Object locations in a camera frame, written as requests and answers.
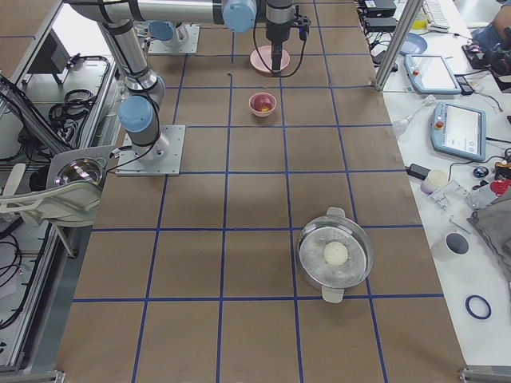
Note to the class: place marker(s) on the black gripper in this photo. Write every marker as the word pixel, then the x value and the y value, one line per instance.
pixel 276 33

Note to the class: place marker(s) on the pink bowl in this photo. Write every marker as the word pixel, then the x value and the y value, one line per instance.
pixel 255 113

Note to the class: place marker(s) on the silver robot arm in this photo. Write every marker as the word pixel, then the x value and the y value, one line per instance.
pixel 168 33
pixel 119 21

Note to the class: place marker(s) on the pink plate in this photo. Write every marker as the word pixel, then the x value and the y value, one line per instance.
pixel 261 59

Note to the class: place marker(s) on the light blue plate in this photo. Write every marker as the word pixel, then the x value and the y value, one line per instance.
pixel 413 44

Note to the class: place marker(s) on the white light bulb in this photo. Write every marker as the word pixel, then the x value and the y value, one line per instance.
pixel 400 126

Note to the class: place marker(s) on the blue teach pendant far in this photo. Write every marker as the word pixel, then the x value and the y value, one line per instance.
pixel 430 74

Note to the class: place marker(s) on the blue teach pendant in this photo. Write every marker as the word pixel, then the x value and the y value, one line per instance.
pixel 458 131
pixel 430 74

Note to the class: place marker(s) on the black power adapter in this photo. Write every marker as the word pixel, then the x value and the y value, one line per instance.
pixel 416 171

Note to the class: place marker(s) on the blue teach pendant near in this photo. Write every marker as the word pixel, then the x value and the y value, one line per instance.
pixel 458 131

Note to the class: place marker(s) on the steel pot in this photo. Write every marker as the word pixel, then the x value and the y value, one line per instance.
pixel 332 281

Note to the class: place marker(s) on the white steamed bun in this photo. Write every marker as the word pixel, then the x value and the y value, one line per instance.
pixel 335 253

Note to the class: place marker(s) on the glass pot lid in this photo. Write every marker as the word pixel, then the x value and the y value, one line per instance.
pixel 81 169

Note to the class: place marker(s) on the white paper cup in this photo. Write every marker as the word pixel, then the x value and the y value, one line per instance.
pixel 451 246

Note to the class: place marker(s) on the grey cloth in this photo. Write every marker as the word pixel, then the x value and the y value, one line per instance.
pixel 493 224

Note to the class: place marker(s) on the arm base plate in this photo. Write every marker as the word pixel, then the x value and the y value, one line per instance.
pixel 164 158
pixel 158 48

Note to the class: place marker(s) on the aluminium frame post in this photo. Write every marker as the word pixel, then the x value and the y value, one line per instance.
pixel 405 22

